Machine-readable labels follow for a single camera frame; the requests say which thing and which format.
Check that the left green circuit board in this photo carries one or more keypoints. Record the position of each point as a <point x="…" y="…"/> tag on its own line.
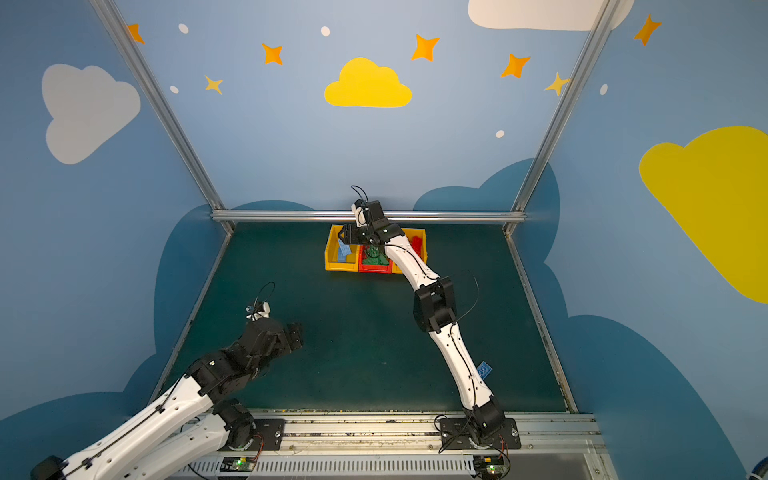
<point x="243" y="465"/>

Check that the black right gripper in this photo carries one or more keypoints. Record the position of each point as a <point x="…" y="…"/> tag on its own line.
<point x="354" y="236"/>

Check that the aluminium frame post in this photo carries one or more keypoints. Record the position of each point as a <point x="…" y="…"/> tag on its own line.
<point x="580" y="74"/>
<point x="114" y="23"/>

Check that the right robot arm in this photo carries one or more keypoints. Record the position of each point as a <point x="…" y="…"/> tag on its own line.
<point x="435" y="313"/>

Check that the light blue lego brick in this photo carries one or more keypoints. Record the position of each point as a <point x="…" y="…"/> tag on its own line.
<point x="344" y="252"/>

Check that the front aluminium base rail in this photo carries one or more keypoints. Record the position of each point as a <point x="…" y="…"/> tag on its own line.
<point x="406" y="445"/>

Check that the yellow plastic bin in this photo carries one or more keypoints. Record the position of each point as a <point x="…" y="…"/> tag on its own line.
<point x="330" y="253"/>
<point x="409" y="232"/>

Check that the left yellow plastic bin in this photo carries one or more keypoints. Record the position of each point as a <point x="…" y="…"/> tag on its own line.
<point x="330" y="253"/>

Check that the green circuit board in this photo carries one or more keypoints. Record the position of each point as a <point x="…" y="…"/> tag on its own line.
<point x="243" y="465"/>
<point x="489" y="467"/>

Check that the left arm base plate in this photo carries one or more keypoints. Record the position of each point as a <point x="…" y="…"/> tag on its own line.
<point x="263" y="434"/>

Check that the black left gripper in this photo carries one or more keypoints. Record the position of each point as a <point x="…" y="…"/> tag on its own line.
<point x="290" y="337"/>

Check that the blue lego plate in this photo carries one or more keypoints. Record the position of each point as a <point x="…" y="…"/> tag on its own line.
<point x="484" y="370"/>

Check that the right aluminium frame post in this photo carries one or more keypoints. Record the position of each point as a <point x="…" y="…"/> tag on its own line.
<point x="580" y="74"/>

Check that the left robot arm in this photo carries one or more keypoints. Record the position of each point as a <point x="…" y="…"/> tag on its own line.
<point x="196" y="416"/>

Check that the red lego brick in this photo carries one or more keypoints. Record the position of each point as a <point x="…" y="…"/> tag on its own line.
<point x="416" y="243"/>

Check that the red plastic bin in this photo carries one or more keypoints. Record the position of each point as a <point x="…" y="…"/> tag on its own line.
<point x="372" y="269"/>

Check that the left aluminium frame post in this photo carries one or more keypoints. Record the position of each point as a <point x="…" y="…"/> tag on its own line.
<point x="114" y="23"/>

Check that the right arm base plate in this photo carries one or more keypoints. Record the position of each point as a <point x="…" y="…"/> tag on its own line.
<point x="463" y="434"/>

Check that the right yellow plastic bin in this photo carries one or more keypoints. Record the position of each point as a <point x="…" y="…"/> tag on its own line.
<point x="409" y="232"/>

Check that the green lego brick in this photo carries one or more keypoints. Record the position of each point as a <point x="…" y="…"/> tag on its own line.
<point x="373" y="255"/>

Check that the right green circuit board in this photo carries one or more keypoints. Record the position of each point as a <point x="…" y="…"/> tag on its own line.
<point x="489" y="467"/>

